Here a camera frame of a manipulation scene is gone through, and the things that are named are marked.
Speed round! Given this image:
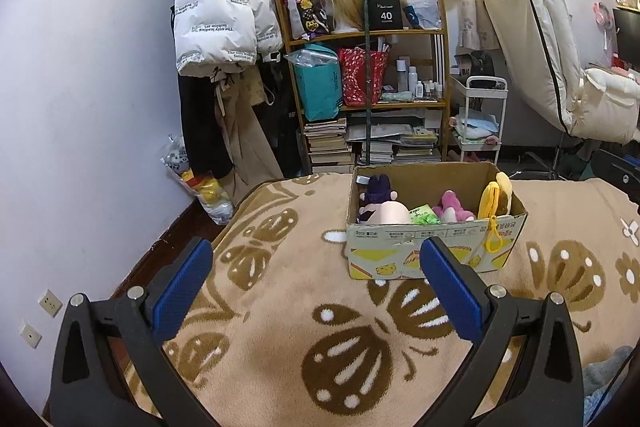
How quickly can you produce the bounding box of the wooden shelf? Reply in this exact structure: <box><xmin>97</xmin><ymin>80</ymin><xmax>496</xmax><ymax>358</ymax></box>
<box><xmin>274</xmin><ymin>0</ymin><xmax>451</xmax><ymax>175</ymax></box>

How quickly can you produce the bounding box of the plastic bag of snacks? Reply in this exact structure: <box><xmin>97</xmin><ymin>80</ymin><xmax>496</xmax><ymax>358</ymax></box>
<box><xmin>161</xmin><ymin>134</ymin><xmax>236</xmax><ymax>225</ymax></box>

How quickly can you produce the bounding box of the stack of books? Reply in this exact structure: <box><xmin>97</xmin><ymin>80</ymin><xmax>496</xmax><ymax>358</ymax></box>
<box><xmin>302</xmin><ymin>118</ymin><xmax>353</xmax><ymax>175</ymax></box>

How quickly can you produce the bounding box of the white plastic bag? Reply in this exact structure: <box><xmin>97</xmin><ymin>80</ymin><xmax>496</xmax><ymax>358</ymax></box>
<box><xmin>402</xmin><ymin>0</ymin><xmax>443</xmax><ymax>30</ymax></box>

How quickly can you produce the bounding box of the black coat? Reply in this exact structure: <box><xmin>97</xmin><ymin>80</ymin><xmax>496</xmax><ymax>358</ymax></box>
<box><xmin>177</xmin><ymin>57</ymin><xmax>236</xmax><ymax>180</ymax></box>

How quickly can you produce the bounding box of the dark green pole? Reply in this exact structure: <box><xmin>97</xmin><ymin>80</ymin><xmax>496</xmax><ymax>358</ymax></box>
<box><xmin>362</xmin><ymin>0</ymin><xmax>373</xmax><ymax>168</ymax></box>

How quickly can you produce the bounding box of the black monitor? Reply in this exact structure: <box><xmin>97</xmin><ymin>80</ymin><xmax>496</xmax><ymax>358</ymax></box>
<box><xmin>612</xmin><ymin>7</ymin><xmax>640</xmax><ymax>68</ymax></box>

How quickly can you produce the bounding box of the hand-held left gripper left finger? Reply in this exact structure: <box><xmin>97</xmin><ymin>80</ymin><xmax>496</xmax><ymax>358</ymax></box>
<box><xmin>47</xmin><ymin>237</ymin><xmax>221</xmax><ymax>427</ymax></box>

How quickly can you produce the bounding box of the beige coat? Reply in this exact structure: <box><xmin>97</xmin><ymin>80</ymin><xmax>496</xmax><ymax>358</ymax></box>
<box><xmin>212</xmin><ymin>67</ymin><xmax>283</xmax><ymax>188</ymax></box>

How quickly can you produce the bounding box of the pink pig plush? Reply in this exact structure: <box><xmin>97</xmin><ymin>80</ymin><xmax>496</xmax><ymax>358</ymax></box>
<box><xmin>372</xmin><ymin>201</ymin><xmax>412</xmax><ymax>225</ymax></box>

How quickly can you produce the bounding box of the white rolling cart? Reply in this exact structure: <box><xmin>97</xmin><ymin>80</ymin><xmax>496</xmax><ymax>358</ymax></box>
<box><xmin>448</xmin><ymin>76</ymin><xmax>508</xmax><ymax>164</ymax></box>

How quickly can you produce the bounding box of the lavender-haired plush doll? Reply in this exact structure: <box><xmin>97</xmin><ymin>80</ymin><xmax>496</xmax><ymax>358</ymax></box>
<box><xmin>356</xmin><ymin>174</ymin><xmax>401</xmax><ymax>224</ymax></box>

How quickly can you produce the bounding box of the white padded chair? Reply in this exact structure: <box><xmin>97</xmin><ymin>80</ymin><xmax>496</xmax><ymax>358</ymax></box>
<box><xmin>470</xmin><ymin>0</ymin><xmax>640</xmax><ymax>180</ymax></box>

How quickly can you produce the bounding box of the black hanging garment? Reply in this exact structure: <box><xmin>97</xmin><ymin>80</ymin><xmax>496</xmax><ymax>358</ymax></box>
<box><xmin>260</xmin><ymin>57</ymin><xmax>311</xmax><ymax>178</ymax></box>

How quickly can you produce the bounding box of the printed cardboard box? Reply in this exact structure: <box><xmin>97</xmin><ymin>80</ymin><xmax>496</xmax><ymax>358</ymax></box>
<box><xmin>346</xmin><ymin>162</ymin><xmax>529</xmax><ymax>280</ymax></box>

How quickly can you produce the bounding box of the green tissue pack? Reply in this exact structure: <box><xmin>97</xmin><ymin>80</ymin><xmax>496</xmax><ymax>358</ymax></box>
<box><xmin>410</xmin><ymin>204</ymin><xmax>441</xmax><ymax>225</ymax></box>

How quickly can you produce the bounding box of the white wall outlet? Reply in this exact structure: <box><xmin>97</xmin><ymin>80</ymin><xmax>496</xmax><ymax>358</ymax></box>
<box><xmin>19</xmin><ymin>319</ymin><xmax>43</xmax><ymax>349</ymax></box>
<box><xmin>39</xmin><ymin>289</ymin><xmax>63</xmax><ymax>318</ymax></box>

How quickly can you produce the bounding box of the red patterned bag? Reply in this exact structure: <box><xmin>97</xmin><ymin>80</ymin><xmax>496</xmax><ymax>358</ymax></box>
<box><xmin>337</xmin><ymin>48</ymin><xmax>390</xmax><ymax>106</ymax></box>

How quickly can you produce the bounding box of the black box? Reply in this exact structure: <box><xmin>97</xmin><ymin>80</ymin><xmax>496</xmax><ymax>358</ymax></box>
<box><xmin>367</xmin><ymin>0</ymin><xmax>404</xmax><ymax>30</ymax></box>

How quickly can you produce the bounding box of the yellow plush toy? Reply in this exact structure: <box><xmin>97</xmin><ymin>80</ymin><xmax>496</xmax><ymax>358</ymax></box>
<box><xmin>477</xmin><ymin>172</ymin><xmax>513</xmax><ymax>254</ymax></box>

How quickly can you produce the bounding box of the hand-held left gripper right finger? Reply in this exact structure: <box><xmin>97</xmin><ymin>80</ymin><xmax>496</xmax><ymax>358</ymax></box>
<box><xmin>415</xmin><ymin>236</ymin><xmax>586</xmax><ymax>427</ymax></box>

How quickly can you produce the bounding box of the teal bag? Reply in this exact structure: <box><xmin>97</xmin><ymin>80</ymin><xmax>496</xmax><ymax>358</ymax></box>
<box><xmin>285</xmin><ymin>47</ymin><xmax>343</xmax><ymax>122</ymax></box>

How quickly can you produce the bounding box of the magenta plush toy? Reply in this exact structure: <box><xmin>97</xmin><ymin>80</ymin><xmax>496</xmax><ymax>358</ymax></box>
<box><xmin>432</xmin><ymin>190</ymin><xmax>476</xmax><ymax>224</ymax></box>

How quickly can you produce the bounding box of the pile of magazines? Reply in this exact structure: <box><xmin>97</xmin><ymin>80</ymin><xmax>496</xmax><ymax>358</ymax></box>
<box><xmin>347</xmin><ymin>122</ymin><xmax>443</xmax><ymax>165</ymax></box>

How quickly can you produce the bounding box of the pink black patterned bag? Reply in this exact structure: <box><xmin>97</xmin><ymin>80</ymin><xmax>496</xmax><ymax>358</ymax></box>
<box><xmin>276</xmin><ymin>0</ymin><xmax>331</xmax><ymax>40</ymax></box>

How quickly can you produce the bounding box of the grey clothing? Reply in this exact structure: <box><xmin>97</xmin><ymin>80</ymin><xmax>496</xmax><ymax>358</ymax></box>
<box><xmin>582</xmin><ymin>346</ymin><xmax>636</xmax><ymax>427</ymax></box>

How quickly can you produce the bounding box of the beige brown patterned blanket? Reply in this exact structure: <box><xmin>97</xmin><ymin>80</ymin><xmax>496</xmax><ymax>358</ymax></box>
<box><xmin>42</xmin><ymin>172</ymin><xmax>640</xmax><ymax>427</ymax></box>

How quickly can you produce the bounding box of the pink desk fan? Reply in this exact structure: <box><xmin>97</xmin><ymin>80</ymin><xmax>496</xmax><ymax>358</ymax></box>
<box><xmin>592</xmin><ymin>2</ymin><xmax>618</xmax><ymax>58</ymax></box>

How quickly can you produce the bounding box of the blonde wig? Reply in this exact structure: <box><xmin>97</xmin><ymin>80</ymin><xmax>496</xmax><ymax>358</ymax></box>
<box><xmin>320</xmin><ymin>0</ymin><xmax>368</xmax><ymax>34</ymax></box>

